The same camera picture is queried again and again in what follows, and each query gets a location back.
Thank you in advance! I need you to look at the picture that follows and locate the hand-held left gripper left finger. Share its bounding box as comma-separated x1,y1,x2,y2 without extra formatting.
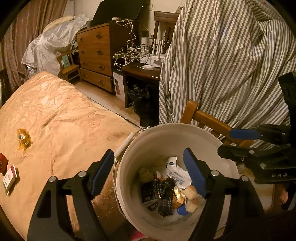
26,149,115,241

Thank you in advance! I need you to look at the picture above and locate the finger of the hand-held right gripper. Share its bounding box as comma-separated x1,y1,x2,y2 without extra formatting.
217,144,292,167
230,124,292,145

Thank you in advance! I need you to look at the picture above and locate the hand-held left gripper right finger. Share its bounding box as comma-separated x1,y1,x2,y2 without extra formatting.
183,148,270,241

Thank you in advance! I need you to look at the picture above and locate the white packet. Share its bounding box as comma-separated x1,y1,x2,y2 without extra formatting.
165,156,192,189

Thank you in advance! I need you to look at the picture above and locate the cream foam block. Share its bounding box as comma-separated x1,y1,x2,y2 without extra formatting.
183,185,200,200

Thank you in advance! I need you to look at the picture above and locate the gold foil wrapper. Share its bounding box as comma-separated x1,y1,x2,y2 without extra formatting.
171,186,186,209

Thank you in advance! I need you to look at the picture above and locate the small white orange wrapper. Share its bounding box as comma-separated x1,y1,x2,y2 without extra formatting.
156,171,169,183

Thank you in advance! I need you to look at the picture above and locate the cream foam wedge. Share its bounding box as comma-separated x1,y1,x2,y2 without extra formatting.
185,198,199,212

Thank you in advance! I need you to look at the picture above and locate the dark plaid cloth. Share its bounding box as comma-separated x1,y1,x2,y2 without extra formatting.
154,177,176,217

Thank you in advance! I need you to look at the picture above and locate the white plastic bucket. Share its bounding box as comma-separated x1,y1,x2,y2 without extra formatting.
113,123,240,237

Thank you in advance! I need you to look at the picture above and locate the dark snack packet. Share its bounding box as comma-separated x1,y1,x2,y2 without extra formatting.
141,181,159,211

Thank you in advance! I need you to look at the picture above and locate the person's right hand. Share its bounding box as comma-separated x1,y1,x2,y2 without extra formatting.
279,185,289,204

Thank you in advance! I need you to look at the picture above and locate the light wooden chair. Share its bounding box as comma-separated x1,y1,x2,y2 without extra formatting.
180,100,255,147

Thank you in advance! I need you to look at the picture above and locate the grey striped cloth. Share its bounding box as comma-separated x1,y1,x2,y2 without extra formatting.
158,0,296,151

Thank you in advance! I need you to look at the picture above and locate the black plastic bag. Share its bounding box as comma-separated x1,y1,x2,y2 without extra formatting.
127,82,160,127

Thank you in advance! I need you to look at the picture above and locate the yellow plastic wrapper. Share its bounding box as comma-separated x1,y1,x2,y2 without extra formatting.
16,128,32,151

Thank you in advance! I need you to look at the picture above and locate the white cardboard box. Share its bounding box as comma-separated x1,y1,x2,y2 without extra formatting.
112,70,126,102

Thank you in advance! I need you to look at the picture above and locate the flattened white red box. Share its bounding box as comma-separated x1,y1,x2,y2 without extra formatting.
2,164,20,196

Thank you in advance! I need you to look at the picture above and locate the red apple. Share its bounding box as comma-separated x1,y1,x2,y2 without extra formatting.
0,152,8,175

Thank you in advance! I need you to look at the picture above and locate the dark wooden desk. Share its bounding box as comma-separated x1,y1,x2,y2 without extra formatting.
122,62,162,109

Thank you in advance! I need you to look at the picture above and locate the small wooden chair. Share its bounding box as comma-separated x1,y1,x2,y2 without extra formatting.
57,51,82,84

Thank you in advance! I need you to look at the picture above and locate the white router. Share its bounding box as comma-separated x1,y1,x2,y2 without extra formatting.
139,38,167,69

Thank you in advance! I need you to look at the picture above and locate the wooden chest of drawers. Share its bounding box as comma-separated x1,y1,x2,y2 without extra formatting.
76,22,130,95

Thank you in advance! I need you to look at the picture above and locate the crumpled clear plastic sheet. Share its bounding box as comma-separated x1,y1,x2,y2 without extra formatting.
21,14,89,76

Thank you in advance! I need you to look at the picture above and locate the tall wooden chair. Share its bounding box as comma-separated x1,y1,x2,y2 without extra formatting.
153,10,180,42

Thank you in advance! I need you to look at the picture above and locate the cream pillow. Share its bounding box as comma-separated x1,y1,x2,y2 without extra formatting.
43,15,75,32

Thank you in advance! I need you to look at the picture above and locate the black flat television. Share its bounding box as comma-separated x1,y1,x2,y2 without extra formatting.
91,0,151,27

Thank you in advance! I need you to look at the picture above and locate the brown patterned curtain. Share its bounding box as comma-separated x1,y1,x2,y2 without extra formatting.
0,0,67,93

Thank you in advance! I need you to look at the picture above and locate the tangle of white cables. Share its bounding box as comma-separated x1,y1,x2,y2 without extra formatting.
112,17,162,67

